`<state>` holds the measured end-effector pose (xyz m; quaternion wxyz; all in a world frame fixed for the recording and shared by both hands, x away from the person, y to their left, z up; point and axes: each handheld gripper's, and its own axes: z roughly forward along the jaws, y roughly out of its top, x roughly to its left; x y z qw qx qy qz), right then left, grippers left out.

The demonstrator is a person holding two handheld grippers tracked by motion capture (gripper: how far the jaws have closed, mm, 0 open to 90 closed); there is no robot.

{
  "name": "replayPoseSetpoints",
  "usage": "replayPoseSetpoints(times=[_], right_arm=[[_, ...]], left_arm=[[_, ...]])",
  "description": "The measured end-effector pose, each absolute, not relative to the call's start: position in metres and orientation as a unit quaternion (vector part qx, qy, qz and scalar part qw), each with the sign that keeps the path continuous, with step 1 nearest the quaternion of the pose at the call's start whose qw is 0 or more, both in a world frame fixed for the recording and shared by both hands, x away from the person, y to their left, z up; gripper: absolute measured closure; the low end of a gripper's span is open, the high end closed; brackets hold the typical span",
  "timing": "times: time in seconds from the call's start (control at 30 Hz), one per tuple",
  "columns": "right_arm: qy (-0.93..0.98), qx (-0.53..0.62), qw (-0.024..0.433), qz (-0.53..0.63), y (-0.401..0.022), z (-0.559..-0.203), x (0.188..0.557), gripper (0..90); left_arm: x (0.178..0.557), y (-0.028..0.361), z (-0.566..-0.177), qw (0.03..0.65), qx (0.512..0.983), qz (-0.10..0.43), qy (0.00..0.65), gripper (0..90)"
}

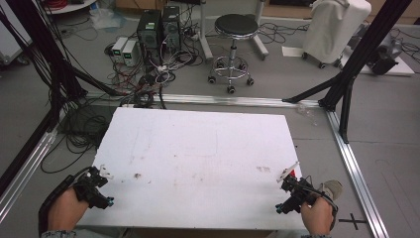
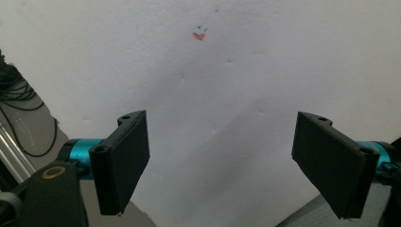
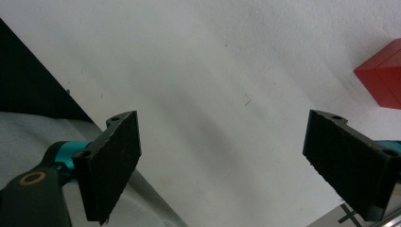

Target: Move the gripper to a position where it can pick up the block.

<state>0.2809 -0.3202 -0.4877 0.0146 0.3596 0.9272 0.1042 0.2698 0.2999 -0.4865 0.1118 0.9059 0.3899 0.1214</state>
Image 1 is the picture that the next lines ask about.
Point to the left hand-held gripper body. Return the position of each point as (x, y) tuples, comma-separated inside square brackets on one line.
[(90, 191)]

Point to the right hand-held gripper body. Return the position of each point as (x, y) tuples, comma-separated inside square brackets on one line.
[(297, 195)]

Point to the person's right hand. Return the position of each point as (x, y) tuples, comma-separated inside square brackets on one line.
[(317, 216)]

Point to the person's left hand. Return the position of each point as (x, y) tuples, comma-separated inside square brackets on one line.
[(66, 211)]

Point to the white power supply box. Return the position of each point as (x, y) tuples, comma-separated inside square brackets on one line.
[(129, 53), (119, 48)]

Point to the white paper sheet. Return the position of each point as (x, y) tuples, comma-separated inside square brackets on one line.
[(292, 51)]

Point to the white table leg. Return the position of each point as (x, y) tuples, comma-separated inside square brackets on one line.
[(205, 36), (260, 39)]

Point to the large black computer tower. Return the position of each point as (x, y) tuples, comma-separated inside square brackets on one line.
[(149, 33)]

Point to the black device on board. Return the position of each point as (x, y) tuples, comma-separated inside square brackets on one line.
[(384, 59)]

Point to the white cloth-covered cart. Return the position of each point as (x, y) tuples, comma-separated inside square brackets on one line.
[(333, 29)]

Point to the white flat floor board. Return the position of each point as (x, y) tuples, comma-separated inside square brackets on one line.
[(401, 68)]

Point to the clear plastic bag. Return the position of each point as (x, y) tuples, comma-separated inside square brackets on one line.
[(107, 18)]

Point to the black round rolling stool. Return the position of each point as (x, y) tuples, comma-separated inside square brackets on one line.
[(236, 26)]

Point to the slim black computer tower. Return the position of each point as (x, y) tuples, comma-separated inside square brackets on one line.
[(171, 26)]

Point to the round white table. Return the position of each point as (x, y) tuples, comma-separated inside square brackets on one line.
[(71, 6)]

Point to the long aluminium floor rail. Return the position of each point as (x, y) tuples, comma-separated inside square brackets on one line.
[(231, 100)]

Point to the black braced frame post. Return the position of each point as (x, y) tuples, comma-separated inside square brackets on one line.
[(363, 53)]

